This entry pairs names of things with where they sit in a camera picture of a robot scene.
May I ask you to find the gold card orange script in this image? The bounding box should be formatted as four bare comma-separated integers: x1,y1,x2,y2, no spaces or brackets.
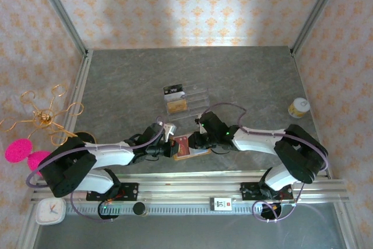
167,99,189,114

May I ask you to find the aluminium frame post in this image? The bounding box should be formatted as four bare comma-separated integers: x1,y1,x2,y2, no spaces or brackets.
290,0,350,57
31,0,90,57

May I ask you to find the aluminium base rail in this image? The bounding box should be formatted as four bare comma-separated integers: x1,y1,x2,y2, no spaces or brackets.
31,173,350,204

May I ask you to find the clear acrylic card stand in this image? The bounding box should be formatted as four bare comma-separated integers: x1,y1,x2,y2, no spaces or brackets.
162,83,211,122

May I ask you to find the white silver card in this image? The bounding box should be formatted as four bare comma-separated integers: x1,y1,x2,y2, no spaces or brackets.
164,91,188,103

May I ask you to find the white label black frame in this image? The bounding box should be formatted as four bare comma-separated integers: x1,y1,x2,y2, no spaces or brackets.
209,197,234,211

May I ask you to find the red VIP card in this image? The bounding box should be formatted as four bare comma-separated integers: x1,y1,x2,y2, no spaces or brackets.
173,135,191,159

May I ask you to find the gold wire cup rack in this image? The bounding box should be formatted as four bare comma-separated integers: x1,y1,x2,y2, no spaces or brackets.
0,84,85,147

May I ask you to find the yellow leather card holder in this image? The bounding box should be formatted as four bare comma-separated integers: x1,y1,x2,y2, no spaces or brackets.
171,135,212,162

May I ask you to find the aluminium table edge rail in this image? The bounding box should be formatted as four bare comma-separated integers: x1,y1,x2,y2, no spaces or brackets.
16,50,94,249
291,50,362,249

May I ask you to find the white yellow printed jar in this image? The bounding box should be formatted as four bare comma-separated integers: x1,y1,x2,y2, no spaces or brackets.
287,97,311,120

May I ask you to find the black VIP card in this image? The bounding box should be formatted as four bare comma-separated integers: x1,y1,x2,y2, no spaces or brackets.
163,85,185,96

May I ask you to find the white square clock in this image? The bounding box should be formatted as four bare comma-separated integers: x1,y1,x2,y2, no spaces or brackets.
35,197,67,226

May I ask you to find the black round cap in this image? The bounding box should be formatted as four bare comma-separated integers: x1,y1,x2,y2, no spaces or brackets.
132,201,148,218

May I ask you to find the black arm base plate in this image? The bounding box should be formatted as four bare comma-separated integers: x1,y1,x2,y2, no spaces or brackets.
240,181,295,202
86,183,139,202

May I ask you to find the grey slotted cable duct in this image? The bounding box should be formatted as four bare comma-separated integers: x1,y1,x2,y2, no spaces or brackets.
65,204,282,215

